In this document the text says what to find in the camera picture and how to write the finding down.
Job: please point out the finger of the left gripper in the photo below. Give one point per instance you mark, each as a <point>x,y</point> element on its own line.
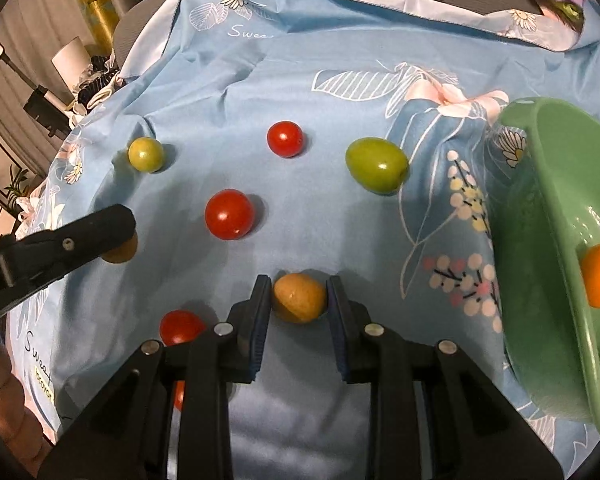
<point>37,260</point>

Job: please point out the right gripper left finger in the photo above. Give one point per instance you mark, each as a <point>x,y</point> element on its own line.
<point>124,432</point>

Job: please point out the yellow patterned curtain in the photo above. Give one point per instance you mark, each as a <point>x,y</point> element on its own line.
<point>101,18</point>

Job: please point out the large green fruit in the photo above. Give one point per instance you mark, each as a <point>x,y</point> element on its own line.
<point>377,165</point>

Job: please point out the potted plant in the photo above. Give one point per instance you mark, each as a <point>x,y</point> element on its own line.
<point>17,186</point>

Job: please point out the large red tomato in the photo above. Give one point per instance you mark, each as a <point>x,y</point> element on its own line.
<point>229,214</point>

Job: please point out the blue floral cloth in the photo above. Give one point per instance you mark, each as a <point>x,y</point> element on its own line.
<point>206,79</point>

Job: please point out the small red cherry tomato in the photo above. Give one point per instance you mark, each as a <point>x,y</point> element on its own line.
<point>285,139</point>

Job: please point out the white paper roll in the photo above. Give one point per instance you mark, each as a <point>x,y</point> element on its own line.
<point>71,61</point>

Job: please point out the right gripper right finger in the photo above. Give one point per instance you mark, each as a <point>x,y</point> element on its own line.
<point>433,412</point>

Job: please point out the stick vacuum cleaner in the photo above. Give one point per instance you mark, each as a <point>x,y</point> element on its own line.
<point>42,106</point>

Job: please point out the yellow kumquat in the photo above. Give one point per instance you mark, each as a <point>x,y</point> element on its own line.
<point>124,253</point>
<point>298,298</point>

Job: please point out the green plastic bowl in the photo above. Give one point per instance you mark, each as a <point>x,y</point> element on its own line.
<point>548,218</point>

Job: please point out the small yellow-green fruit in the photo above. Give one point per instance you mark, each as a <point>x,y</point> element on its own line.
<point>146,154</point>

